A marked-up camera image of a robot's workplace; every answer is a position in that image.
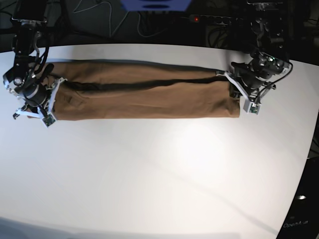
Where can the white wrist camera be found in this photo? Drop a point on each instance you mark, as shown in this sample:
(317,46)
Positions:
(251,107)
(48,120)

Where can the brown T-shirt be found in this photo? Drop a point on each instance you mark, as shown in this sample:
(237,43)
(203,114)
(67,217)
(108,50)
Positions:
(140,90)

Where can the black power strip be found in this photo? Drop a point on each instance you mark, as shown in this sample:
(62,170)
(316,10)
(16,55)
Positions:
(216,20)

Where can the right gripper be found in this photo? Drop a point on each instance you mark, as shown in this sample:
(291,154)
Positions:
(36,95)

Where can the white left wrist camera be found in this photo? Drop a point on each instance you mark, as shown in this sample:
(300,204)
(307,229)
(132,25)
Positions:
(251,107)

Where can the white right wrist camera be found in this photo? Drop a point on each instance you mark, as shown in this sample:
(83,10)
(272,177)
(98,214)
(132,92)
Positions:
(48,120)

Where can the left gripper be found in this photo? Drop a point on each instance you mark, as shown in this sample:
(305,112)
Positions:
(251,77)

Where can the blue box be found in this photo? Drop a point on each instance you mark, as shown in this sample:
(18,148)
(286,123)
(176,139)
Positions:
(154,5)

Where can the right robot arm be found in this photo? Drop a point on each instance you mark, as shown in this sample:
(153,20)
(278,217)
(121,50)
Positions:
(30,45)

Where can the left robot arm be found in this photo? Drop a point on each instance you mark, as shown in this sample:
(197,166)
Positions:
(263,35)

